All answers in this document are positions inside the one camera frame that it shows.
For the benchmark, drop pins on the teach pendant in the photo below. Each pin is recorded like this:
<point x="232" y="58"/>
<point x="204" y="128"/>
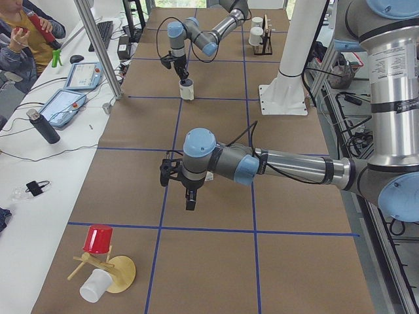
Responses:
<point x="84" y="76"/>
<point x="62" y="107"/>

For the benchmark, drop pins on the black keyboard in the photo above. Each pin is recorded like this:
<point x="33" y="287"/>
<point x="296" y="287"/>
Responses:
<point x="105" y="30"/>

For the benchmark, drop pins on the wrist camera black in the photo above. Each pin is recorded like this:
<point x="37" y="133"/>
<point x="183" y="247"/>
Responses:
<point x="167" y="60"/>
<point x="170" y="169"/>

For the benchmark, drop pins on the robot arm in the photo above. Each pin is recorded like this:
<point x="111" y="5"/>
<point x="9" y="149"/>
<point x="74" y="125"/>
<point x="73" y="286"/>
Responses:
<point x="387" y="31"/>
<point x="207" y="41"/>

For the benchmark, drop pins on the white ribbed mug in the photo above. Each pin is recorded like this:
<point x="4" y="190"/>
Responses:
<point x="186" y="89"/>

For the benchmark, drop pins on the clear plastic bag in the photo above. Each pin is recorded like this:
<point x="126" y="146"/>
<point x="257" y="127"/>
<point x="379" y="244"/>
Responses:
<point x="21" y="193"/>

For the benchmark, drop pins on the black computer mouse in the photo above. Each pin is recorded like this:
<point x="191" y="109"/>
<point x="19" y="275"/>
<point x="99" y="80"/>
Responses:
<point x="76" y="59"/>

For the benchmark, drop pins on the black power brick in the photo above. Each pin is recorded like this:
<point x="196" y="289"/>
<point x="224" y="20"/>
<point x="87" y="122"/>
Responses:
<point x="124" y="48"/>

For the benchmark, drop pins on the black wire cup rack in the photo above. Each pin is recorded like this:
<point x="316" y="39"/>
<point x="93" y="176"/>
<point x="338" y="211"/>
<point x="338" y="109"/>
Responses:
<point x="266" y="47"/>

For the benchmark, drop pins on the white cup on wooden stand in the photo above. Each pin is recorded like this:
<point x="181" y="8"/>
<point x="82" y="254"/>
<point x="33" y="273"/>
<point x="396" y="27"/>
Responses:
<point x="96" y="285"/>

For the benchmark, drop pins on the white cup on rack front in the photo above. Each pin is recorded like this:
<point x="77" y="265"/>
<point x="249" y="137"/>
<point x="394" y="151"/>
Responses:
<point x="256" y="36"/>

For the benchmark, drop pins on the teach pendant far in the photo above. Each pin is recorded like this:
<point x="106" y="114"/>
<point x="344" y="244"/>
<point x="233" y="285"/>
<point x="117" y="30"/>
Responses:
<point x="84" y="76"/>

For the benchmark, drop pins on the black water bottle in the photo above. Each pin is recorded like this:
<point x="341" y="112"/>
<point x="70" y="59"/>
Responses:
<point x="40" y="123"/>

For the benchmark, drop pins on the white cup on rack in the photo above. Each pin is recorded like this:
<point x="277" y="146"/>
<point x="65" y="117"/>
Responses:
<point x="256" y="36"/>
<point x="256" y="21"/>

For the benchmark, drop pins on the green clamp tool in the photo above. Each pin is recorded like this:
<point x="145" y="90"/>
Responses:
<point x="56" y="58"/>

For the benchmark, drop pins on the small black adapter device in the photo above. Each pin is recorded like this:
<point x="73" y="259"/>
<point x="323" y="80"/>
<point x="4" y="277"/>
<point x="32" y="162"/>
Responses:
<point x="35" y="188"/>

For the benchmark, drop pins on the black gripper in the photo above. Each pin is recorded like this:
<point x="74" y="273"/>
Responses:
<point x="179" y="63"/>
<point x="192" y="185"/>

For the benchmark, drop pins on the white cup on rack rear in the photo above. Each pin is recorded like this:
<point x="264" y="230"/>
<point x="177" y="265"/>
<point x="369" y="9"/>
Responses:
<point x="256" y="21"/>

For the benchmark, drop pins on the person at desk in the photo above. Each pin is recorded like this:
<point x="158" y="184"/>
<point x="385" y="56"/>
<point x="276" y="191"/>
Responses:
<point x="24" y="50"/>

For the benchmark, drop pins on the aluminium frame post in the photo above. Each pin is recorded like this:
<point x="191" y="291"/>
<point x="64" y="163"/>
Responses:
<point x="89" y="24"/>

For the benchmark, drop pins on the red plastic cup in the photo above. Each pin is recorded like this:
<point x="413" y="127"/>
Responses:
<point x="98" y="239"/>

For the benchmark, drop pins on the teach pendant near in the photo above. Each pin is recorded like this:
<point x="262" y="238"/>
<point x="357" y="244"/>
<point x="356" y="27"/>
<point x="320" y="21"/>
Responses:
<point x="62" y="107"/>

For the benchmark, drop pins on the white camera pole base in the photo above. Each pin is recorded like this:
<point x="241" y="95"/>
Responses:
<point x="285" y="94"/>

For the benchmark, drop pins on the small metal cup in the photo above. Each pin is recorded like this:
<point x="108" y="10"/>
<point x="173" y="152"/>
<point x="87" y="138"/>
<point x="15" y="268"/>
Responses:
<point x="106" y="108"/>

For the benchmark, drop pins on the wooden cup stand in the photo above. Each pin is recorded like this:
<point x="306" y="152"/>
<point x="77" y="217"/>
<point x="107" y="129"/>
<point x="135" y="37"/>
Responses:
<point x="121" y="269"/>

